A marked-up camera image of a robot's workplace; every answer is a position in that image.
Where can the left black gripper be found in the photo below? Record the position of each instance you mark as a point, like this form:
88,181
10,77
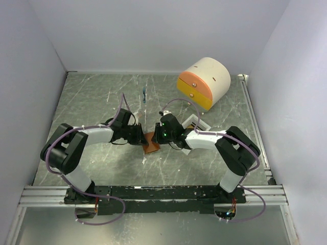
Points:
139,140

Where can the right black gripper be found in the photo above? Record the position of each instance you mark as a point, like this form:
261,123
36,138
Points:
156,137

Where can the white plastic card tray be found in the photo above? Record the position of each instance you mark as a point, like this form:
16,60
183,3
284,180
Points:
190,122

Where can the brown leather card holder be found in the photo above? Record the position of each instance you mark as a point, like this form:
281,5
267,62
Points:
152,146

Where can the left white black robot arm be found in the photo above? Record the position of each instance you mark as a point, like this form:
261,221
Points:
64,149

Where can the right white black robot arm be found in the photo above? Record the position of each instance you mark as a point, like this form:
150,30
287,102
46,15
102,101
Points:
239,153

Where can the blue mark on table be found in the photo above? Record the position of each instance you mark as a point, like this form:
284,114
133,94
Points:
144,95

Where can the cream mini drawer cabinet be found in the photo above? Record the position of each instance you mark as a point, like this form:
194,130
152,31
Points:
204,82

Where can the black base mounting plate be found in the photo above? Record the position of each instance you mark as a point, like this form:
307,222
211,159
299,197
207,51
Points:
153,199

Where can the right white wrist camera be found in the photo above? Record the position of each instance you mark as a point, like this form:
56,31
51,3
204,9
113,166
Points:
164,112

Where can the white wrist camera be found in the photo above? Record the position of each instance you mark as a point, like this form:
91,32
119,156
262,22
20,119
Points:
164,112
138,115

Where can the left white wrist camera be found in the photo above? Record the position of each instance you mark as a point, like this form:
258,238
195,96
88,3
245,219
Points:
138,115

